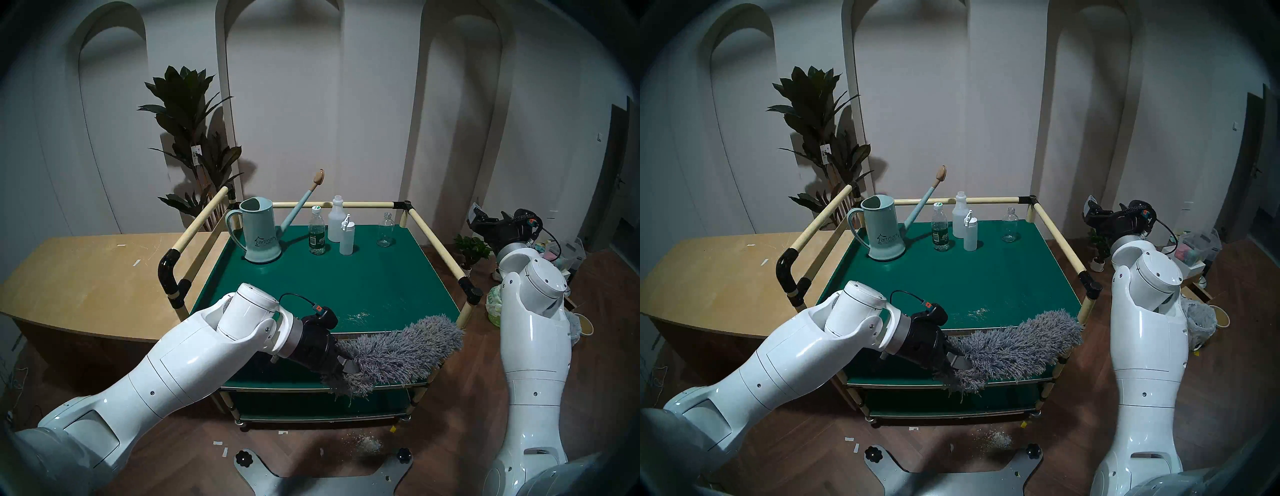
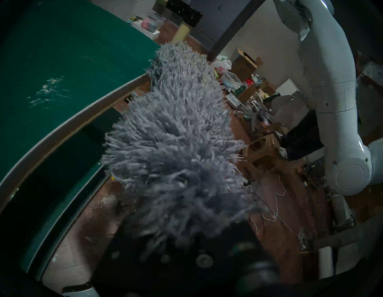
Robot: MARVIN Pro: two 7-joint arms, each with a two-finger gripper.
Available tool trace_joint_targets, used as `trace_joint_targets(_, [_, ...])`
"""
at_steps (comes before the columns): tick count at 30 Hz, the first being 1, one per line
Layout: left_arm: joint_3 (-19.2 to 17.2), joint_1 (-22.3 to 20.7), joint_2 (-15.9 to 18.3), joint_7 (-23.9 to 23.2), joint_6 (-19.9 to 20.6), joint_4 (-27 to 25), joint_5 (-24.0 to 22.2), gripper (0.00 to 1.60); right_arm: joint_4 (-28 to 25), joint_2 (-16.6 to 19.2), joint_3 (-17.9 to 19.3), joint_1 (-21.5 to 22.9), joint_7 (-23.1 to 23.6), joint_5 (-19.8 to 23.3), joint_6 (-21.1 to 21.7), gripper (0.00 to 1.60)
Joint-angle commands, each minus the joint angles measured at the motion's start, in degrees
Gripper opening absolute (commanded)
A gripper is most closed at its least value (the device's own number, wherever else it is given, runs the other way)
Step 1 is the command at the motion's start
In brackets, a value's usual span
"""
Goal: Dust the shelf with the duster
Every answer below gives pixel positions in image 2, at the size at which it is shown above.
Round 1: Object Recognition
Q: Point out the open cardboard box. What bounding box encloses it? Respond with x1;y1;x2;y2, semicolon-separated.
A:
230;49;264;80

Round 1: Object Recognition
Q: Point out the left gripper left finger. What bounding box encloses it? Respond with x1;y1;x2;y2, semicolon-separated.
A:
93;228;192;297

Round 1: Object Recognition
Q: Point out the grey fluffy duster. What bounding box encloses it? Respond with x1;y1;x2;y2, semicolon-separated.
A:
101;41;264;249

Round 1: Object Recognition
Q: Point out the white box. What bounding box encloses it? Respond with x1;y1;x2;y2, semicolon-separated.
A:
132;21;162;41

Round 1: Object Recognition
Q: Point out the white floor cable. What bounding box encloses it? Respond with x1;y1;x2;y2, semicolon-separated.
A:
248;174;314;249

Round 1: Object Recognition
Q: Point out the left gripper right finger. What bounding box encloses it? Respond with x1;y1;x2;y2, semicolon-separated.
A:
191;222;280;297

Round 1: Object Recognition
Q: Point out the crumb pile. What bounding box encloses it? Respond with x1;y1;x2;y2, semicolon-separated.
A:
27;76;65;107

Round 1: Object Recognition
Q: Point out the white powder spill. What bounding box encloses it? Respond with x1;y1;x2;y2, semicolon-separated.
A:
90;192;120;216

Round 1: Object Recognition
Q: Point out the clear plastic storage box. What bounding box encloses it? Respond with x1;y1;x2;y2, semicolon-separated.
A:
141;13;166;32

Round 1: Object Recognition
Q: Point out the wooden stool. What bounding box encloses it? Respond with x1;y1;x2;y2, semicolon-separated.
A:
242;133;288;177

